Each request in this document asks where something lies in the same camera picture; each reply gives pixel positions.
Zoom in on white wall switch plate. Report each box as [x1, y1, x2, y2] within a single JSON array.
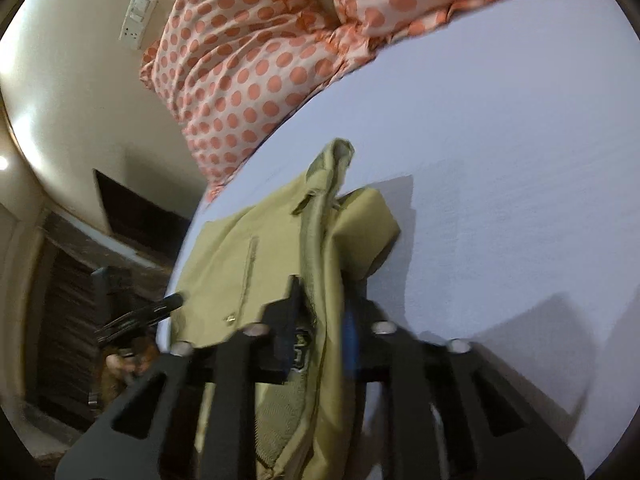
[[119, 0, 157, 51]]

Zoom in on left polka dot pillow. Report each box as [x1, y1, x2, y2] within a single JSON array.
[[140, 0, 373, 200]]

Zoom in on dark bedside cabinet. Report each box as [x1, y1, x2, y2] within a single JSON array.
[[19, 168, 194, 434]]

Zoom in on khaki olive pants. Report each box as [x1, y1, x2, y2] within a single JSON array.
[[170, 139, 400, 479]]

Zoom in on white bed sheet mattress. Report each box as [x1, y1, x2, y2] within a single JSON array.
[[192, 0, 639, 474]]

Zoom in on person's left hand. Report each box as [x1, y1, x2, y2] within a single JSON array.
[[105, 336, 160, 384]]

